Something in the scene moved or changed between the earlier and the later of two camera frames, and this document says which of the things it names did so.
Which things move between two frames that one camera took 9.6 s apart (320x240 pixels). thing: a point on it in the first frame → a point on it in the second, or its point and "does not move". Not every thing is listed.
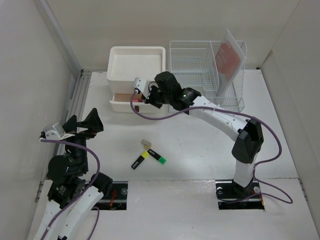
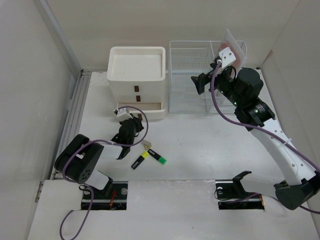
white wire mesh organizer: x=193 y=64 does not move
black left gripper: x=93 y=122 → x=138 y=124
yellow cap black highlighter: x=144 y=155 does not move
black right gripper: x=149 y=101 → x=200 y=81
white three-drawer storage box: x=125 y=64 does not move
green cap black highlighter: x=161 y=159 does not move
